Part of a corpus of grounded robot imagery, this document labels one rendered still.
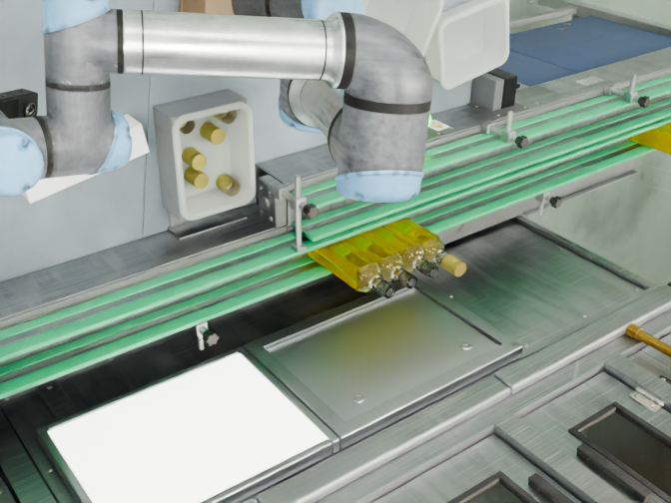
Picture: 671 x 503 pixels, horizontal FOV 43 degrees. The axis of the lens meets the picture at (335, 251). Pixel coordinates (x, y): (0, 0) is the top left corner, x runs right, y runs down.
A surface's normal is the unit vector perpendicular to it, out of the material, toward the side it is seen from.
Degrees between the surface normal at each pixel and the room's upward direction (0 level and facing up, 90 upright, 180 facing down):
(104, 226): 0
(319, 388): 90
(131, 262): 90
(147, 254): 90
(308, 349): 90
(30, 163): 1
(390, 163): 28
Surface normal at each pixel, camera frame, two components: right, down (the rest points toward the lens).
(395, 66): 0.28, 0.12
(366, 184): -0.31, 0.37
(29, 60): 0.59, 0.41
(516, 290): -0.02, -0.87
